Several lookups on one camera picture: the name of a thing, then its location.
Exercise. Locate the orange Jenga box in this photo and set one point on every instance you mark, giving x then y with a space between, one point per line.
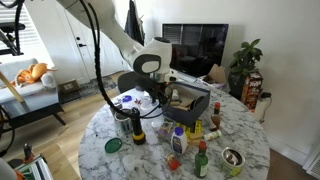
251 90

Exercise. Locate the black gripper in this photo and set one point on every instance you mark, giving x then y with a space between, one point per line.
156 88

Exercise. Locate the red candy wrapper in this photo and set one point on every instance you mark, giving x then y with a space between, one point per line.
138 100

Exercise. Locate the clear plastic cup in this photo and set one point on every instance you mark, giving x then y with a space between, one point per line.
155 116

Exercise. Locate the small jar red lid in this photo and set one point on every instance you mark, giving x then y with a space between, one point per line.
172 162

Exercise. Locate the grey sofa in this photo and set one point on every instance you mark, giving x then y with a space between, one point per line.
30 96

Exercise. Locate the small cardboard box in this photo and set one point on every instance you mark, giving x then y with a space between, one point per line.
69 86

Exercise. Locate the green potted plant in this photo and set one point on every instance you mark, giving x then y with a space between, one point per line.
245 61

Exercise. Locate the cup of coffee beans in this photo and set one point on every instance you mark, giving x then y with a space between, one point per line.
115 106

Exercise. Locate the navy blue shoe box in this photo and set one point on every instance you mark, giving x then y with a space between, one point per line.
186 113

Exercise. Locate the white pouch green cap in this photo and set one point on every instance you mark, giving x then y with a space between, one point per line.
212 135

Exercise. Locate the black flat screen TV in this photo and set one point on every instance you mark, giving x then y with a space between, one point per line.
200 48

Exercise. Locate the white bottle blue cap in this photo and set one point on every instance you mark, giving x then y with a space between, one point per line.
179 141

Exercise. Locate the dark bottle yellow cap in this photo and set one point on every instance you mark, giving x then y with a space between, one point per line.
137 126

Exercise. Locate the patterned floor rug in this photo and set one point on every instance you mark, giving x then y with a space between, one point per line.
96 86

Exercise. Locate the green glass bottle red cap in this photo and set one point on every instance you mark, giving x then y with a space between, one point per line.
201 163

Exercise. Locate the open green label tin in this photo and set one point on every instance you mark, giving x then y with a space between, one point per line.
232 163

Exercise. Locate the brown sauce bottle red cap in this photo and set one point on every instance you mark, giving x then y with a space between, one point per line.
215 120

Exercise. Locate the dark grey chair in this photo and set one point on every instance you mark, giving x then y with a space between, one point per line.
128 81

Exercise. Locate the small white capped bottle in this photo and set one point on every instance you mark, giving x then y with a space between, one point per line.
175 95

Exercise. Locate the dark hanging jacket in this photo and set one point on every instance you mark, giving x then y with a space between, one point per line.
134 23

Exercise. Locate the white TV stand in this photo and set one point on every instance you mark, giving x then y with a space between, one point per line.
200 80

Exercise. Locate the white panel door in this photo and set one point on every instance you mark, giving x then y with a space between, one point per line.
83 56

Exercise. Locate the orange plush toy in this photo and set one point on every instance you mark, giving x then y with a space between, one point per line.
33 73

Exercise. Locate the green round lid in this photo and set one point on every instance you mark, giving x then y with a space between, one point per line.
113 145

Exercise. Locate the open metal can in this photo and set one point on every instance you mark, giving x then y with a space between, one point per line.
121 121

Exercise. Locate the white plug-in device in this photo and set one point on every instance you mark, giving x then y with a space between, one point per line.
261 106

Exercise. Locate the open cardboard box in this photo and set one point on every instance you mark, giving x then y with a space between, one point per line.
216 74

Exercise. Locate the purple snack packet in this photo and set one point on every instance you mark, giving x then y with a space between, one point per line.
165 129

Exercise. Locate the green red clamp tool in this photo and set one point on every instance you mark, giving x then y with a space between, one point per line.
33 166

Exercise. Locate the wooden blocks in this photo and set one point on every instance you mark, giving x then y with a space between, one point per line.
181 106

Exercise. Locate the blue round lid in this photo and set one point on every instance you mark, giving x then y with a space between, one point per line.
127 98

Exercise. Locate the black camera stand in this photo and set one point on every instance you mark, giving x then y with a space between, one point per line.
10 33

